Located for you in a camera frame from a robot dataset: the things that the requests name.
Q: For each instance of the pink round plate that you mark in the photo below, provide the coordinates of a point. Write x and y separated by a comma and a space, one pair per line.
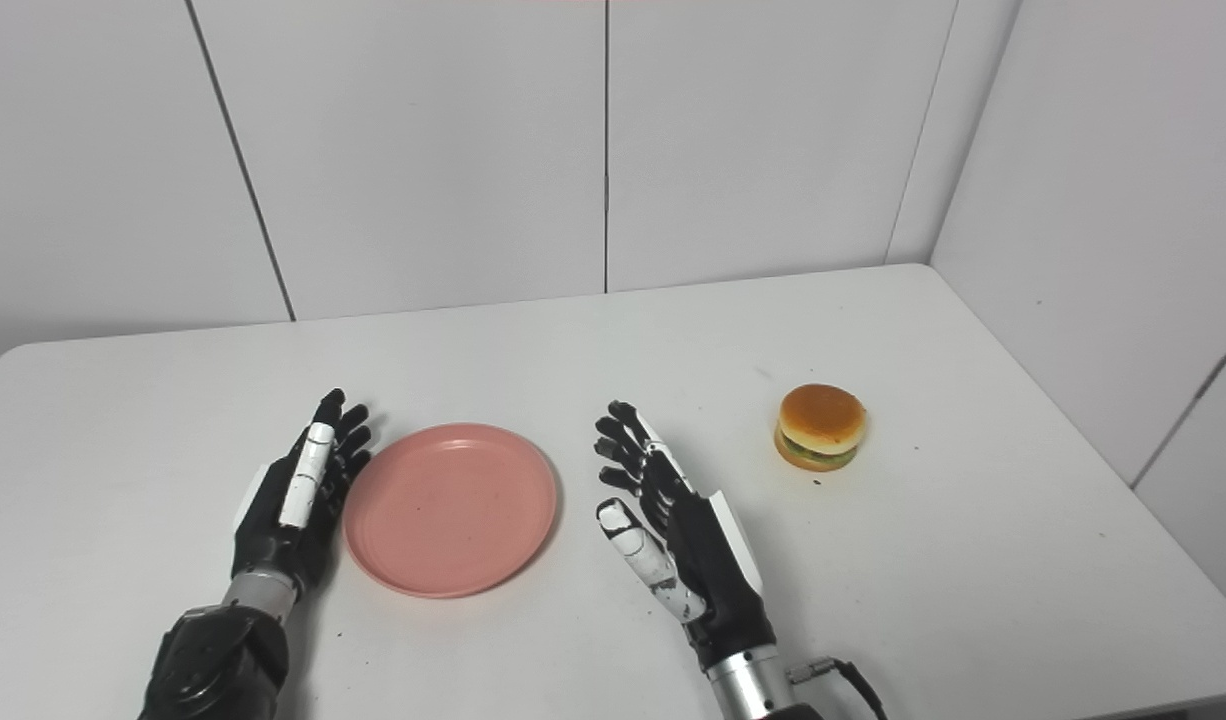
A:
451, 510

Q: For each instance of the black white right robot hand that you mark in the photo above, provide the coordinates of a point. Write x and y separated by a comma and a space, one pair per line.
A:
718, 570

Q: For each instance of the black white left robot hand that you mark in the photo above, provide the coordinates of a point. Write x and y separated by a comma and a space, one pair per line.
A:
268, 530

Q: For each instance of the toy hamburger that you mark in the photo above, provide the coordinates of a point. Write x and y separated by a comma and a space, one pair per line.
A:
821, 415

